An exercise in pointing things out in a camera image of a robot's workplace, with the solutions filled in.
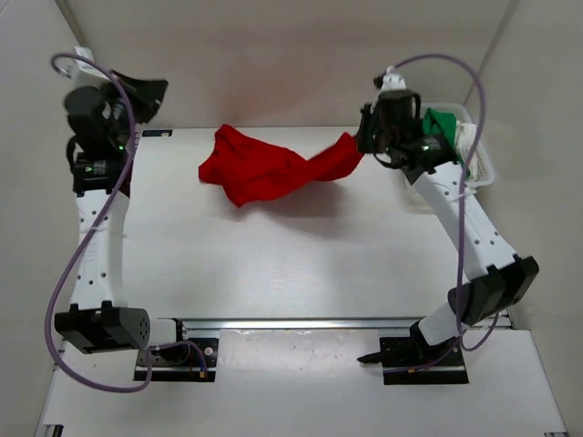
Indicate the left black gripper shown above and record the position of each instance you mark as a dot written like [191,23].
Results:
[148,94]

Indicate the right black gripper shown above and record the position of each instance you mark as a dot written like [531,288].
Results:
[364,146]

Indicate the green t-shirt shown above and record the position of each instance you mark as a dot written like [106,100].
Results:
[440,123]

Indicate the red t-shirt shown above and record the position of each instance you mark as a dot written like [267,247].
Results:
[250,170]

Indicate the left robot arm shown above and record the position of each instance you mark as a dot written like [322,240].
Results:
[99,318]

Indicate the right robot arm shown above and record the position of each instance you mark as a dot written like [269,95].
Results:
[491,275]

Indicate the blue label sticker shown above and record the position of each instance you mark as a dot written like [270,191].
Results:
[157,133]

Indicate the white t-shirt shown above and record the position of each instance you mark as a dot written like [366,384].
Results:
[465,134]

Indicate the white plastic basket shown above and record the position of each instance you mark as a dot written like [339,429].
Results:
[486,173]

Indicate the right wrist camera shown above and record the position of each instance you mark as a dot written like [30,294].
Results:
[399,109]

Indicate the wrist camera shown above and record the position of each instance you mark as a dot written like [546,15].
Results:
[399,109]
[88,113]

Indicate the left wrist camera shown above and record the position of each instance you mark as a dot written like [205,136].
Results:
[88,113]

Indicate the aluminium rail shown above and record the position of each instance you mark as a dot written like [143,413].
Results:
[298,324]

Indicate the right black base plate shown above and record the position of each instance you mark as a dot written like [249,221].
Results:
[405,362]

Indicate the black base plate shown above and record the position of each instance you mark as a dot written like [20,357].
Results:
[405,362]
[181,364]

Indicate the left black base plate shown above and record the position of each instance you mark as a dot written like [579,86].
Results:
[181,364]

